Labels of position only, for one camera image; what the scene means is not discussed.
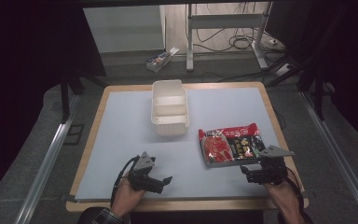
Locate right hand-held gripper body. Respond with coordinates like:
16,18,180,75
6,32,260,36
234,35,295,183
246,145,296,187

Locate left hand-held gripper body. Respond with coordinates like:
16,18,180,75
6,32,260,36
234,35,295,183
127,151,165,194

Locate person's left hand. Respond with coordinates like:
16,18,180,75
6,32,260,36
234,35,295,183
111,175,147,218

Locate person's right hand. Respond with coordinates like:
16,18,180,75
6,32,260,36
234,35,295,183
263,178,302,217

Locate red food packet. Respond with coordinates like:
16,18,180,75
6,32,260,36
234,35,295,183
198,122,267,169

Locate light blue table mat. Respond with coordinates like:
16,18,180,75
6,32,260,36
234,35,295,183
74,87,282,203

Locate white divided plastic container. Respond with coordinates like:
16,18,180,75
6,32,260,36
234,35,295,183
150,78,190,137

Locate dark floor grate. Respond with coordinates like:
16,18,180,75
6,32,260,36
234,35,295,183
63,123,86,147

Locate black stand legs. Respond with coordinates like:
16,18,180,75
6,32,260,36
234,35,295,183
265,4,349,121
58,69,108,124

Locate white power strip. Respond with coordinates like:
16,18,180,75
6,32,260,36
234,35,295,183
274,63,293,77

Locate small printed cardboard box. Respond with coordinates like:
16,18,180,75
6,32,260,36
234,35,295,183
145,46,181,74

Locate grey panel board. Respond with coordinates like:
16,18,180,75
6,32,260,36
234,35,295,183
83,5,166,54

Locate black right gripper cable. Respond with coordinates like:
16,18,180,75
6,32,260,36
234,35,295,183
284,166,304,200

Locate aluminium floor rail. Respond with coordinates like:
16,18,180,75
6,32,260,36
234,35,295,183
13,92,82,224
299,91,358,224

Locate black floor cables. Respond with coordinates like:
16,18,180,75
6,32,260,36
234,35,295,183
195,3,288,84

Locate white metal stand frame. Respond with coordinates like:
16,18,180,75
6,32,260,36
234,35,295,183
185,3,274,73

